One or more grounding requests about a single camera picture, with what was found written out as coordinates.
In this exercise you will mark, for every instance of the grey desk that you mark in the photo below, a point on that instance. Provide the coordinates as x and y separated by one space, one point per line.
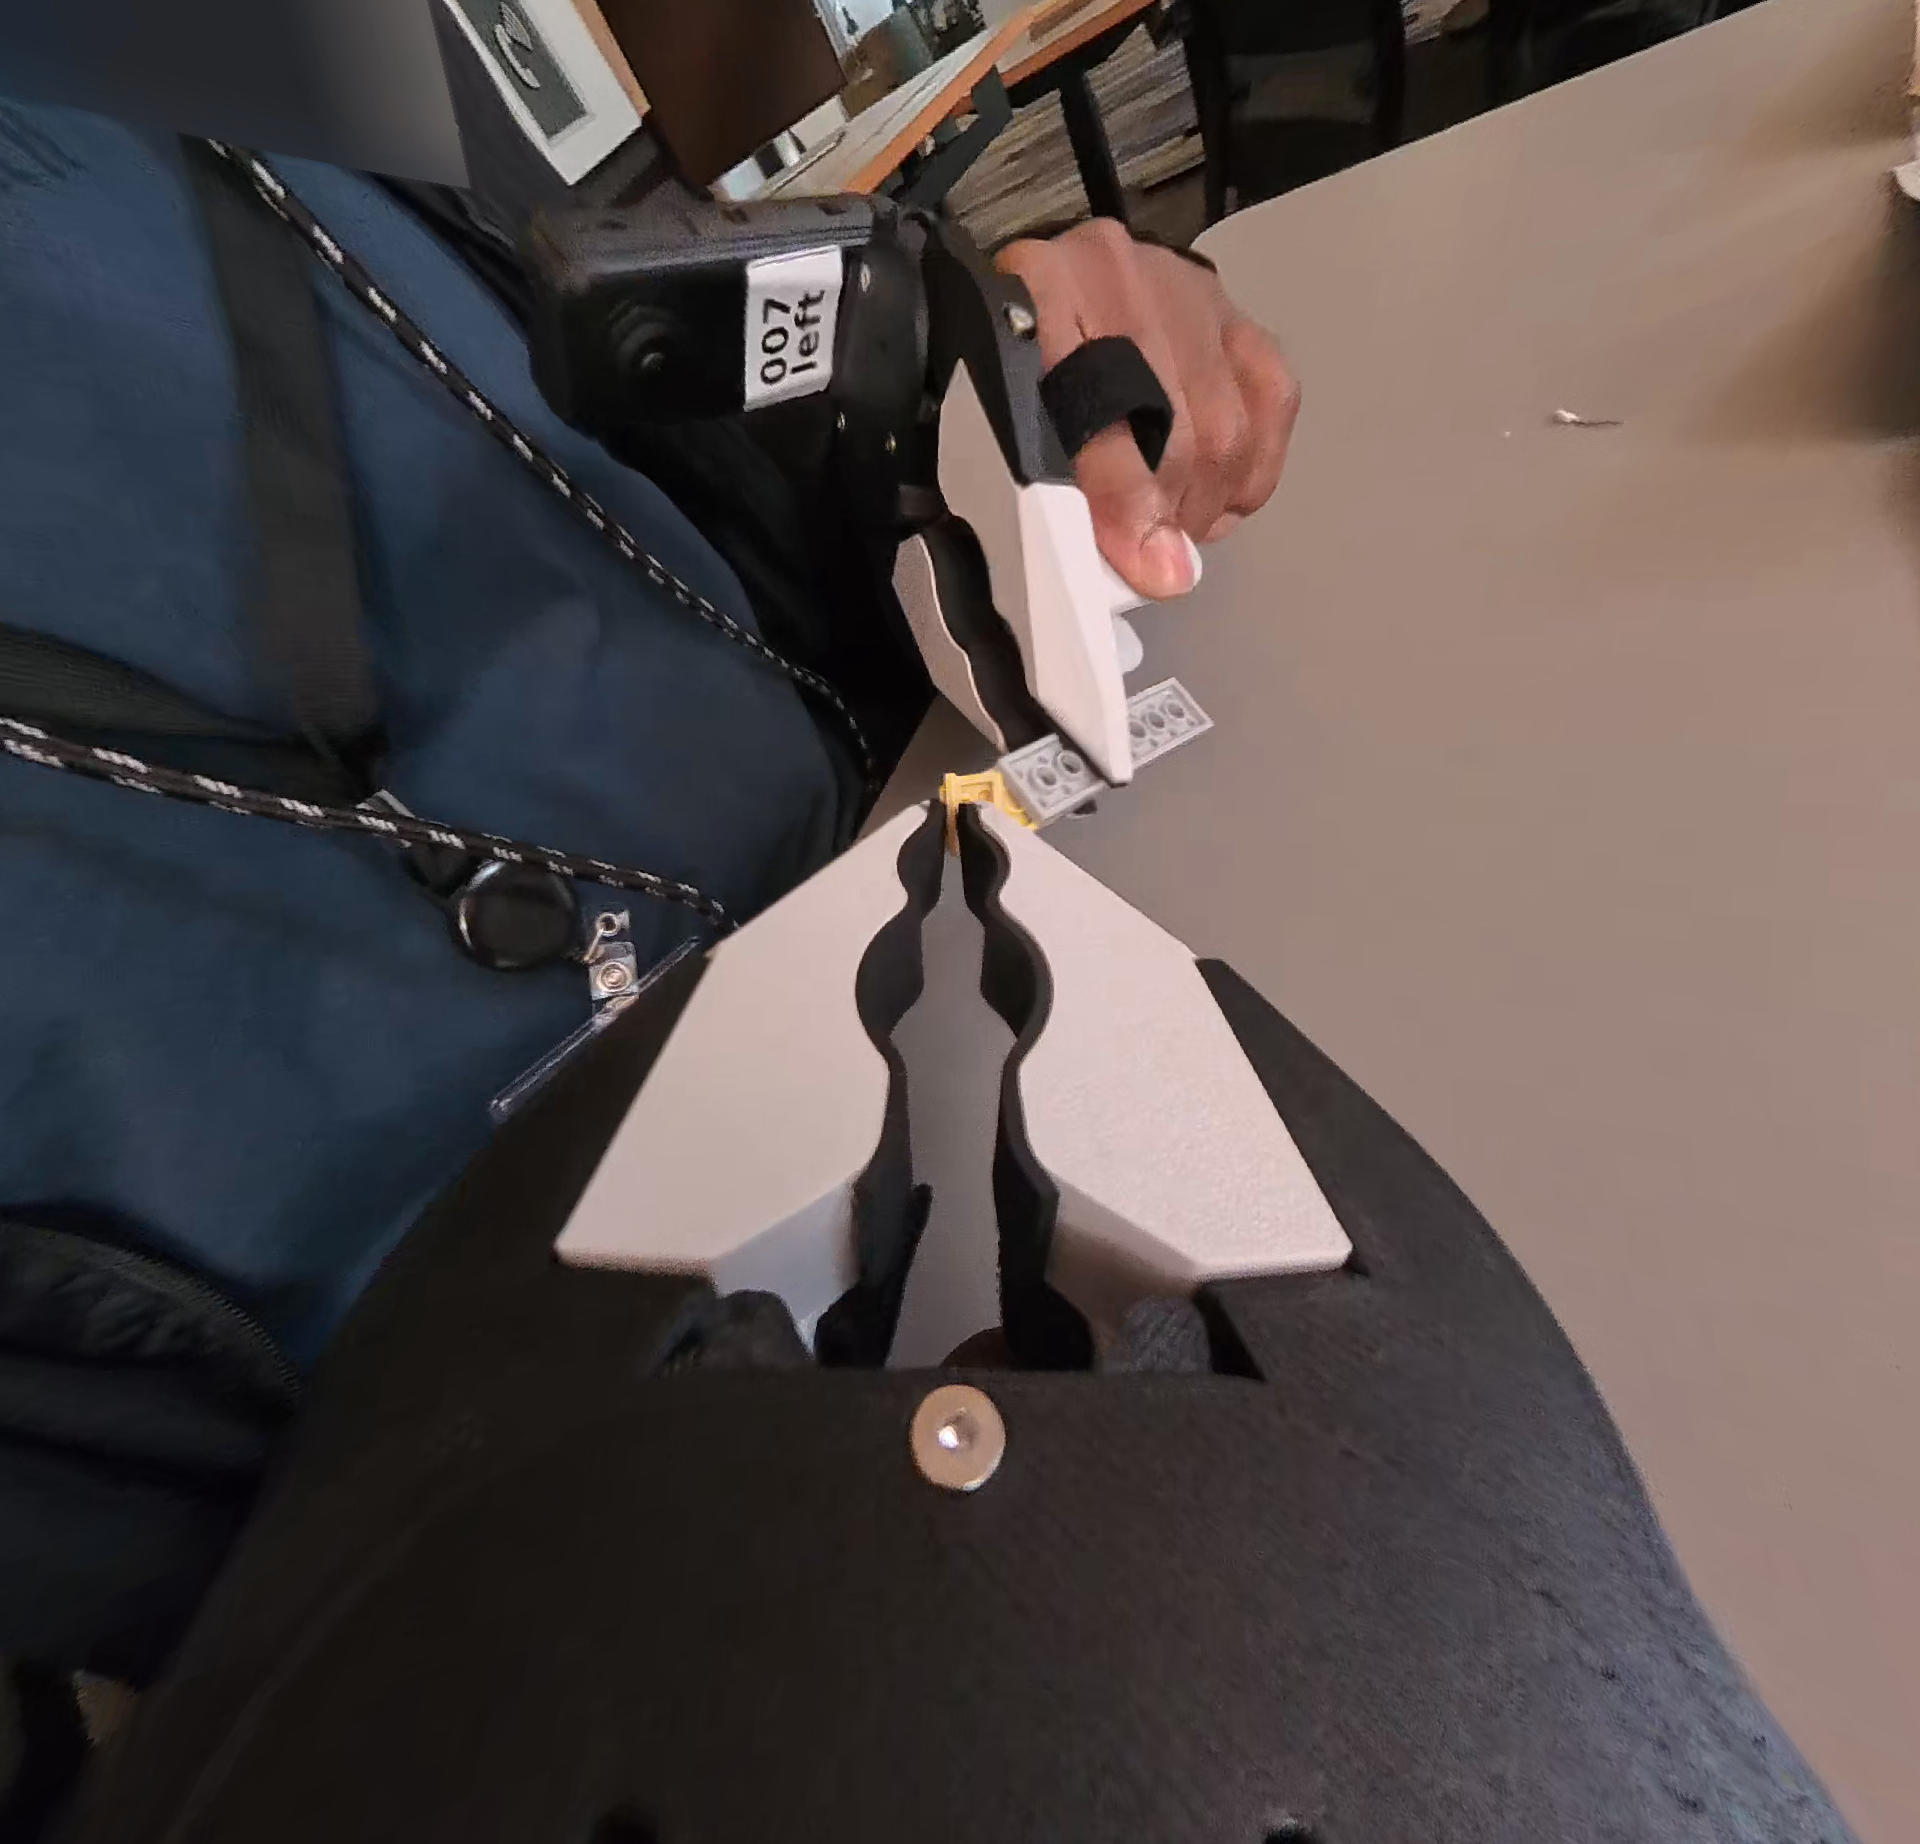
1501 975

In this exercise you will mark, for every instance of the white framed dark picture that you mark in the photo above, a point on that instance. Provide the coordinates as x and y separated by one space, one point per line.
527 43

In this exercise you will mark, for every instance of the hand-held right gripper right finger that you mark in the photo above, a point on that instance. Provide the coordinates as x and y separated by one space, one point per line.
1171 1125

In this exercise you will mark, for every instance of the small yellow toy brick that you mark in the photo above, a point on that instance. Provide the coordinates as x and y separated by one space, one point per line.
967 792

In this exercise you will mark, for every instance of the grey toy brick plate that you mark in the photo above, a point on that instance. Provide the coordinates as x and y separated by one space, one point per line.
1052 783

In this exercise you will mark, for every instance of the black badge reel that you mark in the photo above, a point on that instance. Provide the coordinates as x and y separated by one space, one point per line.
515 916

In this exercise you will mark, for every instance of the person's left hand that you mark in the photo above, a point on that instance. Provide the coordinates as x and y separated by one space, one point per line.
1216 403

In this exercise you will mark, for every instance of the person in dark blue hoodie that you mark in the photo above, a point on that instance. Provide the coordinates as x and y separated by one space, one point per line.
527 601

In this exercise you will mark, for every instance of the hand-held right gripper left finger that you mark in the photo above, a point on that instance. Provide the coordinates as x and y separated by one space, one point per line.
722 1125

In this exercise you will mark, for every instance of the brown board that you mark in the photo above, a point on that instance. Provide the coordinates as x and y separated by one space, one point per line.
706 29

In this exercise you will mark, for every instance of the black office chair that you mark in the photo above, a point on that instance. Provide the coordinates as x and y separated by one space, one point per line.
1292 58

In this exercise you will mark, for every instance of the clear badge holder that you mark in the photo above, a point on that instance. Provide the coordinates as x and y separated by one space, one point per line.
617 975

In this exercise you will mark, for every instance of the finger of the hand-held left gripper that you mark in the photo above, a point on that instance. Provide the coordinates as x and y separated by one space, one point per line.
927 601
1066 630

